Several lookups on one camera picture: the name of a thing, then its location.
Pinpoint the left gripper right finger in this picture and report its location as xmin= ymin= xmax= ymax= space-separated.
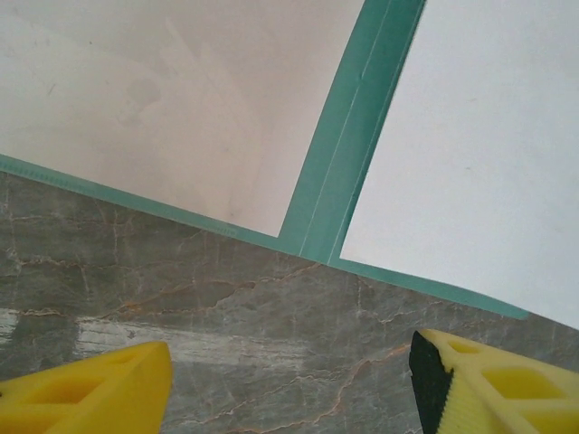
xmin=408 ymin=328 xmax=579 ymax=434

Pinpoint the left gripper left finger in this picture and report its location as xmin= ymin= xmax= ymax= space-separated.
xmin=0 ymin=341 xmax=174 ymax=434

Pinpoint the white paper sheet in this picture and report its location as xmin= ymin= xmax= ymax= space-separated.
xmin=0 ymin=0 xmax=366 ymax=240
xmin=338 ymin=0 xmax=579 ymax=331

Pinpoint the green plastic folder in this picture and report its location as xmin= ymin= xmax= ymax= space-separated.
xmin=0 ymin=0 xmax=530 ymax=323

